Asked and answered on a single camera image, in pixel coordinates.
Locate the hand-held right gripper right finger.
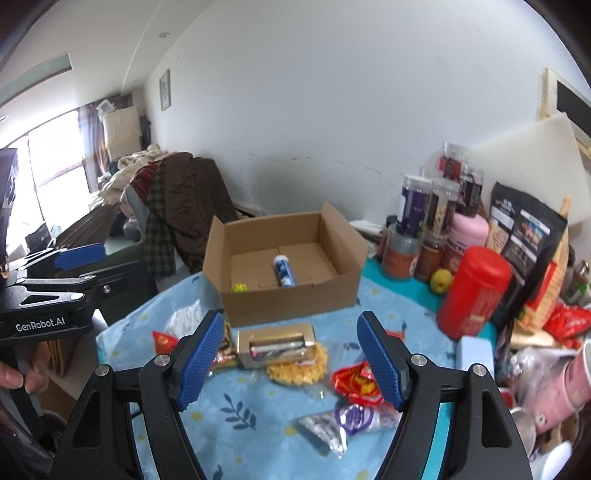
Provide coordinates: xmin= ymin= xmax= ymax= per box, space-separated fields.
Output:
xmin=356 ymin=311 xmax=534 ymax=480

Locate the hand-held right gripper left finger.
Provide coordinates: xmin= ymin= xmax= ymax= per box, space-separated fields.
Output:
xmin=50 ymin=310 xmax=225 ymax=480

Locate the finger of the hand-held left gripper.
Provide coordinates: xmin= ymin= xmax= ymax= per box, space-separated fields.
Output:
xmin=23 ymin=261 xmax=146 ymax=301
xmin=9 ymin=243 xmax=107 ymax=278

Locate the green brown snack packet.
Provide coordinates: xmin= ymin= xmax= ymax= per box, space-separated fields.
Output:
xmin=210 ymin=320 xmax=241 ymax=372

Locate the crinkled red snack packet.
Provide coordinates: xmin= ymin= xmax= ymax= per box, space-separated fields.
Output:
xmin=332 ymin=361 xmax=384 ymax=406

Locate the clear white snack packet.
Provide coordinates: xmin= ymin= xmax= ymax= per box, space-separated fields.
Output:
xmin=165 ymin=300 xmax=204 ymax=340

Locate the silver purple snack packet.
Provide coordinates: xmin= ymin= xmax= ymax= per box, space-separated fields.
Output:
xmin=295 ymin=401 xmax=402 ymax=457

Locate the gold window snack box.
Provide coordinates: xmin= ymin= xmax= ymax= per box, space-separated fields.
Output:
xmin=236 ymin=323 xmax=319 ymax=370

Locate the yellow corn snack packet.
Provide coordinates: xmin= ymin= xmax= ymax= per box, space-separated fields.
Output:
xmin=265 ymin=344 xmax=329 ymax=386

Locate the brown cardboard box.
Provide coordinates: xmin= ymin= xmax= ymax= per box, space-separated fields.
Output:
xmin=203 ymin=202 xmax=370 ymax=328

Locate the person's left hand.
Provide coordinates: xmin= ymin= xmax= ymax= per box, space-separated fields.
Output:
xmin=0 ymin=362 xmax=49 ymax=394

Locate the stack of flat cardboard boxes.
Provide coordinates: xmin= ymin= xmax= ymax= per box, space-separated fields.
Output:
xmin=44 ymin=200 xmax=123 ymax=377

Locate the black laptop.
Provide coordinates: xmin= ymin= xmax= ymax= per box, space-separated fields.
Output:
xmin=25 ymin=223 xmax=56 ymax=250

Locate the green plaid cloth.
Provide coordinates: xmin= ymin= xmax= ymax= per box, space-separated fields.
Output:
xmin=143 ymin=159 xmax=176 ymax=278

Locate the teal table cover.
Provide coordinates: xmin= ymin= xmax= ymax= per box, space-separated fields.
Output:
xmin=360 ymin=258 xmax=499 ymax=342

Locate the blue floral tablecloth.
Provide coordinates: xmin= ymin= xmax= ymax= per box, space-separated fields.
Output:
xmin=95 ymin=270 xmax=462 ymax=480

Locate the beige bedding pile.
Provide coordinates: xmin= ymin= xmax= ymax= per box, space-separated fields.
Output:
xmin=99 ymin=144 xmax=178 ymax=206

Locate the bright window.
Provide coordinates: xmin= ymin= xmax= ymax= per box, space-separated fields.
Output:
xmin=0 ymin=111 xmax=90 ymax=259

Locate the light blue box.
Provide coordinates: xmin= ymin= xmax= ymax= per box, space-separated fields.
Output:
xmin=455 ymin=336 xmax=497 ymax=384

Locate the red striped cloth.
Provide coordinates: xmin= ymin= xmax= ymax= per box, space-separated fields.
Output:
xmin=131 ymin=165 xmax=160 ymax=199

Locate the yellow-green fruit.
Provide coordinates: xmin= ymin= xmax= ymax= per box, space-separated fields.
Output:
xmin=429 ymin=269 xmax=453 ymax=294

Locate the purple curtain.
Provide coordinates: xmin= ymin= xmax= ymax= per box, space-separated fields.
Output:
xmin=78 ymin=104 xmax=109 ymax=195

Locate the brown quilted jacket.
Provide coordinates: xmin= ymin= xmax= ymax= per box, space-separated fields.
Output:
xmin=159 ymin=152 xmax=241 ymax=278

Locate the red spice jar dark cap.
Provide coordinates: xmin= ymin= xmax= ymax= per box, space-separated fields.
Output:
xmin=414 ymin=235 xmax=446 ymax=283

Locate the red plastic canister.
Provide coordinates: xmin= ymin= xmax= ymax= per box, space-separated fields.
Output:
xmin=437 ymin=246 xmax=513 ymax=341

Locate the blue and white tube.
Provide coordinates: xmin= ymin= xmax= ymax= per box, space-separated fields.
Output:
xmin=273 ymin=255 xmax=296 ymax=288

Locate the small black cap spice bottle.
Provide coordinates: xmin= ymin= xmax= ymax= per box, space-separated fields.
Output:
xmin=379 ymin=215 xmax=398 ymax=259

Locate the cream padded panel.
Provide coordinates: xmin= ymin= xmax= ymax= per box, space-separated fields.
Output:
xmin=102 ymin=105 xmax=141 ymax=160

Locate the clear plastic bag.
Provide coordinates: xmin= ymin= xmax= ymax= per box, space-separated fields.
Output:
xmin=501 ymin=346 xmax=555 ymax=407

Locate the pink bottle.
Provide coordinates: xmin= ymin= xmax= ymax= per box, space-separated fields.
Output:
xmin=442 ymin=213 xmax=490 ymax=282

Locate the clear jar blue label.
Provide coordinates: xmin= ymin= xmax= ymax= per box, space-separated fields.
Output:
xmin=396 ymin=174 xmax=435 ymax=237

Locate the clear jar of nuts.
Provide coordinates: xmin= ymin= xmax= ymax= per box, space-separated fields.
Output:
xmin=422 ymin=178 xmax=460 ymax=241

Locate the ceiling air vent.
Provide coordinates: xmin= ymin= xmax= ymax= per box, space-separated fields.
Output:
xmin=0 ymin=52 xmax=72 ymax=104

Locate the pink paper cup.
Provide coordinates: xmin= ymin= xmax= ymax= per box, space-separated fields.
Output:
xmin=526 ymin=342 xmax=591 ymax=435

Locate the yellow red noodle packet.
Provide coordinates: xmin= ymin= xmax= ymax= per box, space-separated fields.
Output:
xmin=517 ymin=198 xmax=573 ymax=333

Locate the clear jar dark label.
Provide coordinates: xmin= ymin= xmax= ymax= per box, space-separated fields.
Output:
xmin=457 ymin=165 xmax=485 ymax=217

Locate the black printed pouch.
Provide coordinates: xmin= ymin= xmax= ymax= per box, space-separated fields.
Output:
xmin=489 ymin=181 xmax=568 ymax=287

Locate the red glossy packet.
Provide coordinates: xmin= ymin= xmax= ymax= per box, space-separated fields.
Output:
xmin=545 ymin=302 xmax=591 ymax=340

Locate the white paper cup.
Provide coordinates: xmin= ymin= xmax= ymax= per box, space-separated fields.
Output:
xmin=540 ymin=440 xmax=577 ymax=480

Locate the clear jar red label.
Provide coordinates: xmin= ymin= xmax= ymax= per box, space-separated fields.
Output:
xmin=438 ymin=142 xmax=469 ymax=181

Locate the white cutting board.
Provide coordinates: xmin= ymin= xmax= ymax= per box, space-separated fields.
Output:
xmin=464 ymin=113 xmax=591 ymax=232

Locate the wooden framed blackboard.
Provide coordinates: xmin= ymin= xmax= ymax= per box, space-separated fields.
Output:
xmin=538 ymin=68 xmax=591 ymax=162

